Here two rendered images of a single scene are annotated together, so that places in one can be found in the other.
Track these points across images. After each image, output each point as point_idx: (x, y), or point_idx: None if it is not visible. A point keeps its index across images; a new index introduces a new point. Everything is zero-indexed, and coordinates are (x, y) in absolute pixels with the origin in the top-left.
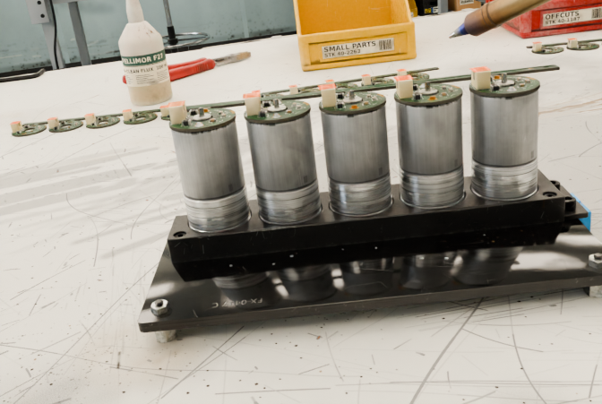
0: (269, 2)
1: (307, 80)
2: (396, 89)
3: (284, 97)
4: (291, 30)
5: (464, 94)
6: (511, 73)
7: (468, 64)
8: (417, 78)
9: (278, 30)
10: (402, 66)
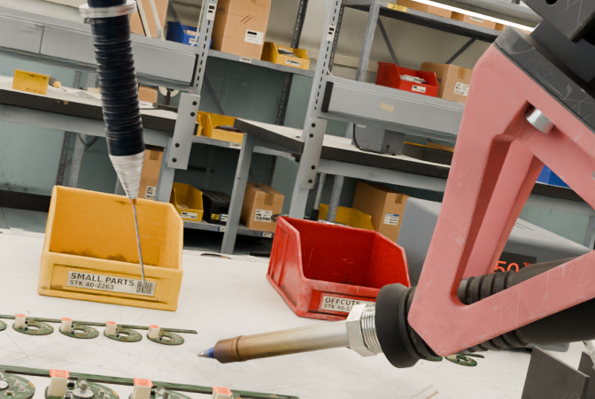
0: (19, 149)
1: (40, 308)
2: (133, 390)
3: (8, 368)
4: (38, 193)
5: (216, 376)
6: (253, 397)
7: (230, 334)
8: (169, 340)
9: (19, 188)
10: (158, 318)
